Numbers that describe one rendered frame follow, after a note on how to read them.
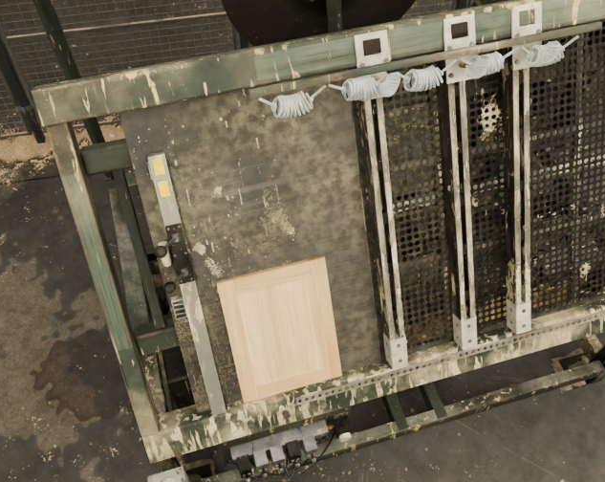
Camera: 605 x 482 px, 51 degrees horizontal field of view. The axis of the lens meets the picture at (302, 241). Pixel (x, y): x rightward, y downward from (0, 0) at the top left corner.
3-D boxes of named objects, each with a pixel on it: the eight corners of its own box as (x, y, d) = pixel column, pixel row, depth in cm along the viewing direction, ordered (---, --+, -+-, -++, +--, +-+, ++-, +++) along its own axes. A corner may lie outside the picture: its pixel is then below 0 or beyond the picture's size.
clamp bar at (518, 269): (502, 327, 247) (538, 359, 225) (493, 6, 200) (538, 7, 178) (525, 320, 248) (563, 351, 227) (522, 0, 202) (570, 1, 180)
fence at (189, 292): (211, 409, 227) (212, 416, 223) (146, 154, 189) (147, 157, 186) (225, 405, 228) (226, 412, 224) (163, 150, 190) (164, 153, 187)
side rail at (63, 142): (140, 418, 228) (141, 438, 218) (48, 118, 185) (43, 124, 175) (158, 414, 229) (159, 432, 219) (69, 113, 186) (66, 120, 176)
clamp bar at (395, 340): (380, 361, 238) (406, 397, 216) (342, 33, 191) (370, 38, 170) (405, 354, 239) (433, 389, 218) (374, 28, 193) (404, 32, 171)
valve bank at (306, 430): (233, 498, 239) (227, 481, 219) (225, 462, 247) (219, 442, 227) (357, 460, 247) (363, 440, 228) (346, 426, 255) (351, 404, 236)
